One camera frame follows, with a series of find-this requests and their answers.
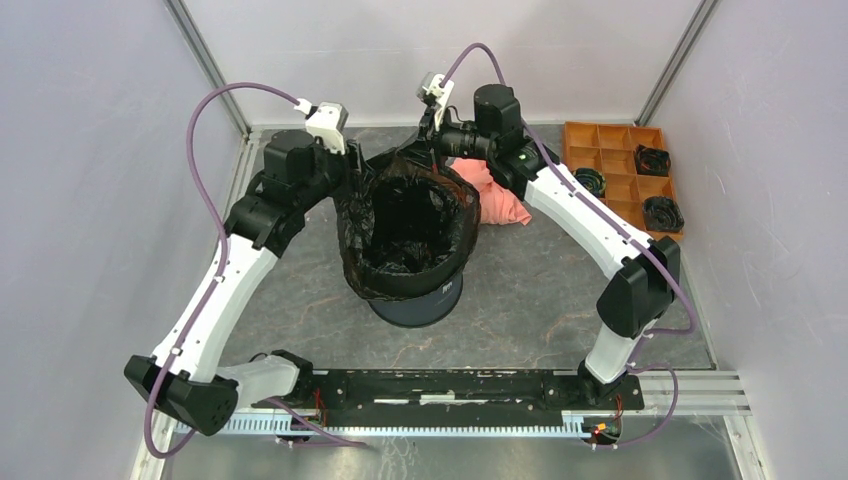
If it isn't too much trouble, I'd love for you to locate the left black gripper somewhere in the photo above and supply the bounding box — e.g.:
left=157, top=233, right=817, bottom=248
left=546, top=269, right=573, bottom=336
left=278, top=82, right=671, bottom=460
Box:
left=297, top=134, right=377, bottom=212

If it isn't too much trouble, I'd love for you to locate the black plastic trash bag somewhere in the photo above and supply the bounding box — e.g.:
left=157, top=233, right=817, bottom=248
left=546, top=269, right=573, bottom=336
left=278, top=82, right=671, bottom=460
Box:
left=333, top=148, right=481, bottom=301

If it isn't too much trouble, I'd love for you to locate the dark blue trash bin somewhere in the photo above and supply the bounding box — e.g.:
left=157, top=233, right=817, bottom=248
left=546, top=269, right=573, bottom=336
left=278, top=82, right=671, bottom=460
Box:
left=367, top=271, right=464, bottom=328

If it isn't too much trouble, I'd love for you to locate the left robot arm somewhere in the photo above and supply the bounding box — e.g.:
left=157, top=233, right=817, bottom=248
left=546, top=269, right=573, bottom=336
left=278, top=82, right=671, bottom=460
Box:
left=124, top=130, right=365, bottom=436

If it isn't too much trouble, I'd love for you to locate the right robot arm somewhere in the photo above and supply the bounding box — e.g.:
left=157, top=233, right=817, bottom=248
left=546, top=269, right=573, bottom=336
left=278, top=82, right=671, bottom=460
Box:
left=406, top=74, right=680, bottom=408

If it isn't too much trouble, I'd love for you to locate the rolled trash bag with yellow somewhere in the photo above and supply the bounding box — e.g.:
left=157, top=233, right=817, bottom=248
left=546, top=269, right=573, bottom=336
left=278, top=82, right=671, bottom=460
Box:
left=573, top=167, right=607, bottom=198

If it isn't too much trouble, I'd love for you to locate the rolled trash bag top right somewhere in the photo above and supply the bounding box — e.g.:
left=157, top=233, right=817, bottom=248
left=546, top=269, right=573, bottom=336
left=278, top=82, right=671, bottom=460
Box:
left=634, top=145, right=671, bottom=177

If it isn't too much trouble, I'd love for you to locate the rolled trash bag bottom right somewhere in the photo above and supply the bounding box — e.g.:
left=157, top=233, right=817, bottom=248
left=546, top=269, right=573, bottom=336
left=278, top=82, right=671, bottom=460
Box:
left=642, top=196, right=685, bottom=233

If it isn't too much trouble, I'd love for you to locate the pink crumpled cloth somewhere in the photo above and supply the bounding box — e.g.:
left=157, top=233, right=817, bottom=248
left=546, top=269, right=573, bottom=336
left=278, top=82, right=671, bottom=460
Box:
left=451, top=158, right=532, bottom=225

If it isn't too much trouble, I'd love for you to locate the orange wooden compartment tray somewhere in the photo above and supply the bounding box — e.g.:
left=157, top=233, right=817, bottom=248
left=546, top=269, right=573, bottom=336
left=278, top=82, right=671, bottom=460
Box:
left=561, top=121, right=677, bottom=240

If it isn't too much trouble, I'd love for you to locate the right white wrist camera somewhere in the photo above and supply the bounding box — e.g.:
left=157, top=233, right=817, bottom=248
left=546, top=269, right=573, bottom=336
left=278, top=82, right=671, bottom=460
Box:
left=416, top=72, right=455, bottom=131

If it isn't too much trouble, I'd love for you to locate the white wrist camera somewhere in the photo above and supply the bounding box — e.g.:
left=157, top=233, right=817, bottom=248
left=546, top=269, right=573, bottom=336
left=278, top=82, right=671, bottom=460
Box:
left=293, top=98, right=348, bottom=154
left=416, top=72, right=455, bottom=131

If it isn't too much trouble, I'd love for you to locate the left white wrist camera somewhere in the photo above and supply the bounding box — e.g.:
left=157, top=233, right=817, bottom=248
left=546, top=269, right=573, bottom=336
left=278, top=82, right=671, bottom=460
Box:
left=293, top=98, right=348, bottom=154

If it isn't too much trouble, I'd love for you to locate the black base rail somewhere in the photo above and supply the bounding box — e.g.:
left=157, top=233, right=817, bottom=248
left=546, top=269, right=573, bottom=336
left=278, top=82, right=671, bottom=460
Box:
left=281, top=369, right=645, bottom=428

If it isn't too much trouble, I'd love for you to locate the white toothed cable duct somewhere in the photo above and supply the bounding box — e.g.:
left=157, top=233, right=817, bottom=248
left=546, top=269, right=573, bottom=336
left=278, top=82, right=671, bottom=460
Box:
left=172, top=411, right=588, bottom=439

